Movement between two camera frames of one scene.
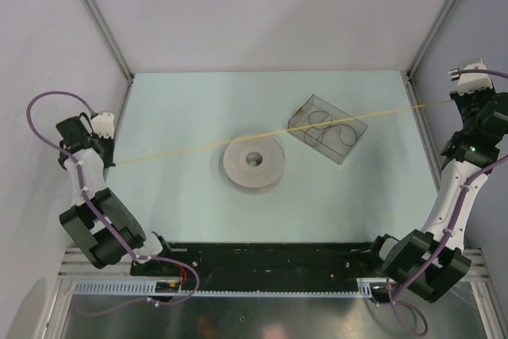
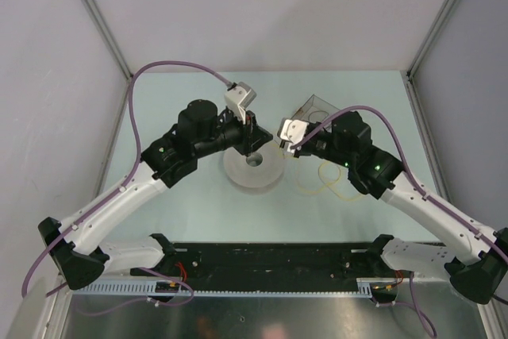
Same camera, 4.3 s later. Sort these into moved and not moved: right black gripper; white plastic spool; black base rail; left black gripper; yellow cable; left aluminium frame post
Moved: yellow cable; left black gripper; right black gripper
Not moved: black base rail; left aluminium frame post; white plastic spool
